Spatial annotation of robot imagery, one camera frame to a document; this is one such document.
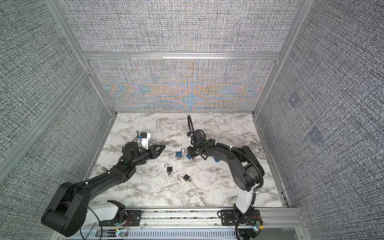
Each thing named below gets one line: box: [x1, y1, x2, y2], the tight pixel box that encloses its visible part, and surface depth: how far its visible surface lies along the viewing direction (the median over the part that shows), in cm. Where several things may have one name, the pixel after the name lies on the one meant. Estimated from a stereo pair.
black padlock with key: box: [164, 163, 173, 177], surface depth 92 cm
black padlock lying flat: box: [177, 174, 192, 182], surface depth 87 cm
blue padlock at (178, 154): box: [175, 151, 182, 158], surface depth 98 cm
